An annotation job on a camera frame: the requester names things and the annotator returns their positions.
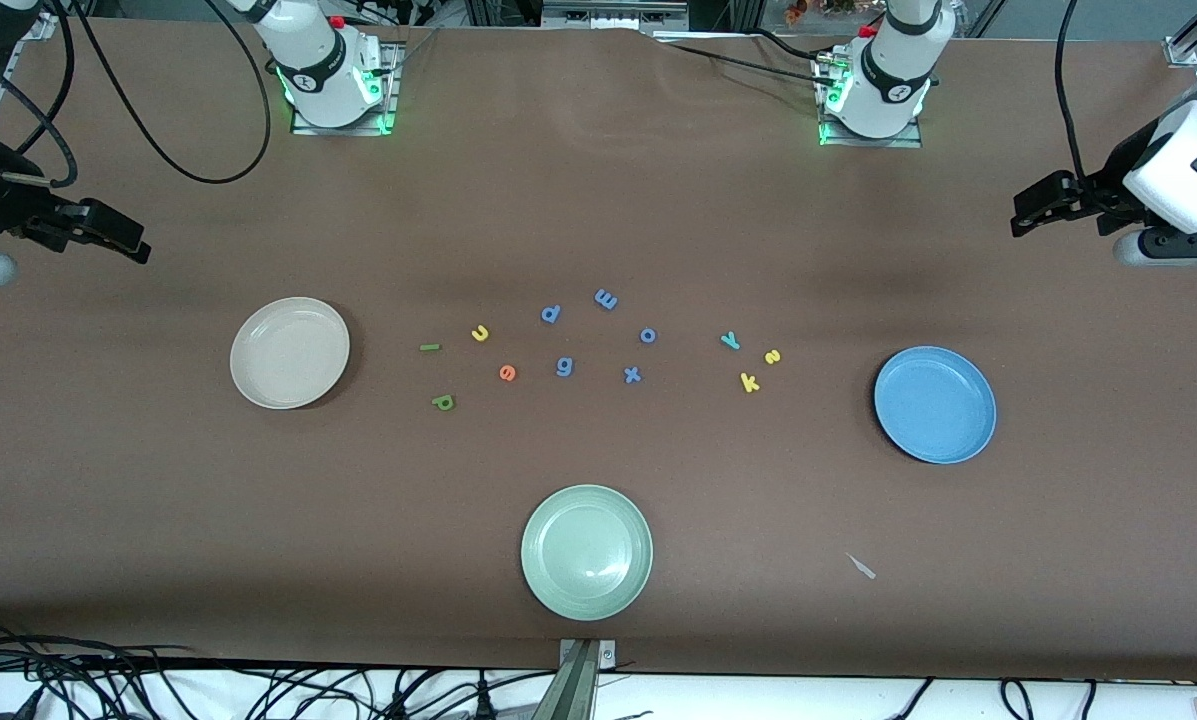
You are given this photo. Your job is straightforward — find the beige round plate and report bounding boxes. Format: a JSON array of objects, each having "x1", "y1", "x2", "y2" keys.
[{"x1": 230, "y1": 297, "x2": 351, "y2": 410}]

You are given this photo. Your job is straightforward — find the blue round plate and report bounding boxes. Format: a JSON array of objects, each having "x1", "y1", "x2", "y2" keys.
[{"x1": 874, "y1": 346, "x2": 997, "y2": 465}]

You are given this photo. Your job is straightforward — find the grey metal box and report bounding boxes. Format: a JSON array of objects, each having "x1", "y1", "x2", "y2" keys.
[{"x1": 541, "y1": 0, "x2": 689, "y2": 29}]

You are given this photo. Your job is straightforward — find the pale green round plate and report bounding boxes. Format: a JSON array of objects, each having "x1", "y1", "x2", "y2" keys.
[{"x1": 521, "y1": 485, "x2": 654, "y2": 622}]

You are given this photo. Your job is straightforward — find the black looped cable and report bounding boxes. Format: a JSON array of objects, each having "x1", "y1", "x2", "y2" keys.
[{"x1": 0, "y1": 0, "x2": 81, "y2": 191}]

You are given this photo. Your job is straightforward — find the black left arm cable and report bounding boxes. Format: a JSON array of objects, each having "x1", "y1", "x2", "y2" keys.
[{"x1": 1054, "y1": 0, "x2": 1094, "y2": 186}]

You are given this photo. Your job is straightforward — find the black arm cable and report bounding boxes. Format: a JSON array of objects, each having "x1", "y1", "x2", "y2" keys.
[
  {"x1": 1054, "y1": 0, "x2": 1094, "y2": 186},
  {"x1": 66, "y1": 0, "x2": 274, "y2": 186}
]

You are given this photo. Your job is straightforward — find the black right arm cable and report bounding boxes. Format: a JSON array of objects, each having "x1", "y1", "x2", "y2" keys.
[{"x1": 66, "y1": 0, "x2": 274, "y2": 186}]

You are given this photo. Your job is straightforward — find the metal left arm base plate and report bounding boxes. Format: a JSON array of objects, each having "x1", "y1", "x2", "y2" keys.
[{"x1": 818, "y1": 55, "x2": 924, "y2": 149}]

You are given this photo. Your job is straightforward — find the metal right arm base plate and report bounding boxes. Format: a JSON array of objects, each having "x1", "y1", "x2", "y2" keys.
[{"x1": 290, "y1": 40, "x2": 399, "y2": 136}]

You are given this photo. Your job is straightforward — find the black cable on table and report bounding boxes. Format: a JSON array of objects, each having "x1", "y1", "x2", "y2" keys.
[{"x1": 653, "y1": 28, "x2": 849, "y2": 89}]

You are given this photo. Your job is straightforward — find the black cable bundle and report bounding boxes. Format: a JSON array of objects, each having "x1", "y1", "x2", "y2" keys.
[{"x1": 0, "y1": 620, "x2": 559, "y2": 720}]

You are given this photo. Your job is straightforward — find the grey metal camera pole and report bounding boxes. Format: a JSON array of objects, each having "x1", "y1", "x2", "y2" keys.
[{"x1": 533, "y1": 638, "x2": 619, "y2": 720}]

